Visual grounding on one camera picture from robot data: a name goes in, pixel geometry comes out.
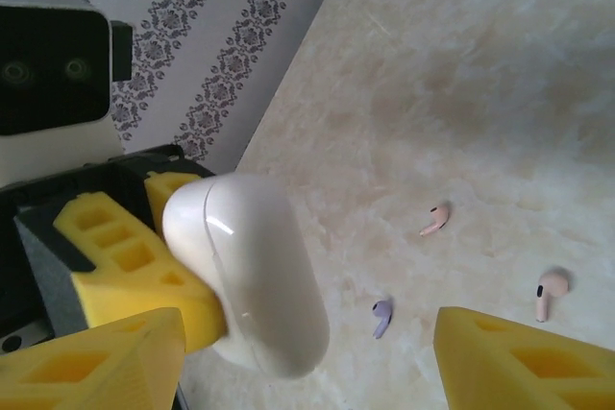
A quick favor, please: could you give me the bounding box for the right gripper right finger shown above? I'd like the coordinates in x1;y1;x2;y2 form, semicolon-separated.
433;305;615;410

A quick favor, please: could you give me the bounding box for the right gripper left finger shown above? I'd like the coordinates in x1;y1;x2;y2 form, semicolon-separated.
0;306;187;410

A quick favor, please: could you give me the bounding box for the pink earbud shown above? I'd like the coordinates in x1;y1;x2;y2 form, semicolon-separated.
419;203;452;238
534;269;571;324

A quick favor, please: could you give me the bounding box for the white earbud charging case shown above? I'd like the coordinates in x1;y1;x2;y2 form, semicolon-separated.
161;173;332;378

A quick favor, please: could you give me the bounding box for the purple earbud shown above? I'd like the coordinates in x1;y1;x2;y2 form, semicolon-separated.
371;298;396;340

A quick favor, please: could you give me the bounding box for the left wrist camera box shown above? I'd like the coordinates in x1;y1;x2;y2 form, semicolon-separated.
0;0;135;188

